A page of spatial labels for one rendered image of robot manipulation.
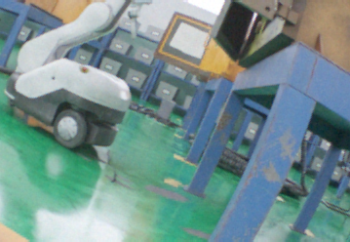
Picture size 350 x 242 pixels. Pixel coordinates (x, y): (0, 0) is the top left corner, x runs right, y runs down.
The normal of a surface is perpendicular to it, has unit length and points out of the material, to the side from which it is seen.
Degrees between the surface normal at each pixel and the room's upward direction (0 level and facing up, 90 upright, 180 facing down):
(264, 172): 90
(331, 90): 90
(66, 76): 90
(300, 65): 90
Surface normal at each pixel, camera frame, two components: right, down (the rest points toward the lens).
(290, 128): -0.04, 0.04
